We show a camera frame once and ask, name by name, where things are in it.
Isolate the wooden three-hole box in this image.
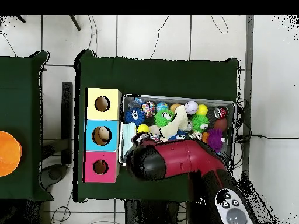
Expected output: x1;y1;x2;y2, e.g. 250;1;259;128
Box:
82;87;123;183

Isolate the green spiky ball with eyes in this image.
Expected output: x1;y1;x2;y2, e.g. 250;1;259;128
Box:
190;114;210;134

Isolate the white baseball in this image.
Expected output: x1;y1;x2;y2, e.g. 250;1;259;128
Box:
185;100;199;115

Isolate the blue spiky ball with eyes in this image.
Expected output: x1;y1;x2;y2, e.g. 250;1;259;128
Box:
124;108;145;124

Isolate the black floor cable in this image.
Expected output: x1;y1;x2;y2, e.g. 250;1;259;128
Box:
149;15;171;60
235;134;299;144

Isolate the dark green table cloth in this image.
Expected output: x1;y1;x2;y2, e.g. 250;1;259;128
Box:
73;48;240;207

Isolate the shallow clear mesh bin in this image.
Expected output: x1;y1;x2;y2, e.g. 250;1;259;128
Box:
118;93;237;173

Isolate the black stand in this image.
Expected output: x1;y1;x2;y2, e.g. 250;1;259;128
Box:
40;81;74;190

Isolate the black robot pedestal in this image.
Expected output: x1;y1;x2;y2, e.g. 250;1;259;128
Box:
123;199;187;224

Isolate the yellow smooth ball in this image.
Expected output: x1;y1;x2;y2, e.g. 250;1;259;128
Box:
196;104;208;117
137;124;151;135

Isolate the orange plastic bowl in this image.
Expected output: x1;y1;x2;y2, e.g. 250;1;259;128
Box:
0;130;23;177

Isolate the light blue muslin cloth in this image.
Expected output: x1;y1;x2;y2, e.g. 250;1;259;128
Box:
122;122;138;157

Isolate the colourful rope knot toy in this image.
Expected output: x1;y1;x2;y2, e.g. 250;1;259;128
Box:
141;101;156;118

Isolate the purple spiky ball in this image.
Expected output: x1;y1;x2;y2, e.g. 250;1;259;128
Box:
207;128;226;153

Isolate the green covered side table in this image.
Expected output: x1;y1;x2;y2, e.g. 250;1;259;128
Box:
0;50;54;202

